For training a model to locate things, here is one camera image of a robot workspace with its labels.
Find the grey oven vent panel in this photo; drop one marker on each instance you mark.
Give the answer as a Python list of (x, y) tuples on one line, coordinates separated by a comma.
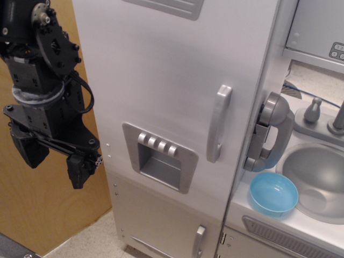
[(285, 240)]

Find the white toy kitchen cabinet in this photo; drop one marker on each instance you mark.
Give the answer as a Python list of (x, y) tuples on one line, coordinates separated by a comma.
[(235, 240)]

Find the white toy fridge door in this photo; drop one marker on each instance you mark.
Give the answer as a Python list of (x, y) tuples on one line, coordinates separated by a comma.
[(161, 73)]

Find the grey faucet knob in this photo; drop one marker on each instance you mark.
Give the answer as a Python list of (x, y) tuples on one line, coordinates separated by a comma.
[(312, 113)]

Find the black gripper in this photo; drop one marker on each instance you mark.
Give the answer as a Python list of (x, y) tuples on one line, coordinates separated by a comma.
[(53, 121)]

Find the grey fridge top badge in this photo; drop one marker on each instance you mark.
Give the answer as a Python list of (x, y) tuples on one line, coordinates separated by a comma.
[(188, 9)]

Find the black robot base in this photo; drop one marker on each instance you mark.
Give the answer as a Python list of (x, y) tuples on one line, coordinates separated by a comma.
[(12, 249)]

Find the grey toy telephone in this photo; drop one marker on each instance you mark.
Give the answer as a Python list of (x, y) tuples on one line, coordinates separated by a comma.
[(271, 135)]

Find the wooden board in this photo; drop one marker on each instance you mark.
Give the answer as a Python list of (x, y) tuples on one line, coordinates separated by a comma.
[(39, 207)]

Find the grey fridge door handle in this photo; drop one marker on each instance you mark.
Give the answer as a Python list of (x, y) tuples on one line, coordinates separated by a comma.
[(221, 104)]

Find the toy microwave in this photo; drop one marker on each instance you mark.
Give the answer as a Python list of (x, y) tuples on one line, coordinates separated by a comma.
[(317, 29)]

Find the grey toy sink basin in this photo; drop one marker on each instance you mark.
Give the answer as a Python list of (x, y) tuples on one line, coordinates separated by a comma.
[(317, 172)]

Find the grey toy faucet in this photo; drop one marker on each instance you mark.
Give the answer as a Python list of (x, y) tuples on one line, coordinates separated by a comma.
[(336, 126)]

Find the grey ice dispenser panel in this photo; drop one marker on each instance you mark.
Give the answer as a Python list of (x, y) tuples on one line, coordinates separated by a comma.
[(160, 159)]

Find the blue plastic bowl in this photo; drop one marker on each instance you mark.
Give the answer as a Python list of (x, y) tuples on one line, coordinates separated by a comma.
[(273, 194)]

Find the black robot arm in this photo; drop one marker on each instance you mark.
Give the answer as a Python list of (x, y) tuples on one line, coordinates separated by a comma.
[(48, 90)]

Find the grey lower door handle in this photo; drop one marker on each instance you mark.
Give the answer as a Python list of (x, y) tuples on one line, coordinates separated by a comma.
[(197, 252)]

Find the white lower freezer door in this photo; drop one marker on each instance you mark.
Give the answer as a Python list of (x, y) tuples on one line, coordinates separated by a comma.
[(156, 225)]

